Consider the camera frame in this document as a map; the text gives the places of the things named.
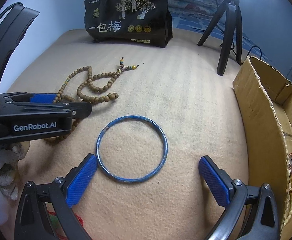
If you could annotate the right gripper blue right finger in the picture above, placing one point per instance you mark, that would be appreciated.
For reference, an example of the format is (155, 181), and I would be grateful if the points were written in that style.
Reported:
(218, 181)

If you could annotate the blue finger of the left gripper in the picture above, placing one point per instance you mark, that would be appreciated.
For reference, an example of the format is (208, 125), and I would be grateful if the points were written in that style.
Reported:
(80, 110)
(43, 97)

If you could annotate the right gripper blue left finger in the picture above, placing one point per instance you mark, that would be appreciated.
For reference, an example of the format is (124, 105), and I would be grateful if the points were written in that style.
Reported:
(77, 180)

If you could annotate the dark blue bangle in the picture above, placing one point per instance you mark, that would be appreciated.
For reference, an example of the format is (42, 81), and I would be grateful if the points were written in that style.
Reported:
(131, 149)

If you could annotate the gloved left hand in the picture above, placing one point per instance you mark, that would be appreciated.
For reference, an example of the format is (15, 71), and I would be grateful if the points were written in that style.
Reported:
(10, 154)

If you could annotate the open cardboard box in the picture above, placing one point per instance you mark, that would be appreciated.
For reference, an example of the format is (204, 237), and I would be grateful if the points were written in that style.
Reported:
(264, 97)

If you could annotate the black printed snack bag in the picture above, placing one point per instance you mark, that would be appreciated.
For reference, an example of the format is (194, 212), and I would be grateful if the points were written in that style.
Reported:
(143, 21)

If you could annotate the black tripod stand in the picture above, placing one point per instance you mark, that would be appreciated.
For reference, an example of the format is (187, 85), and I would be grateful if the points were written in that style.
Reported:
(233, 28)

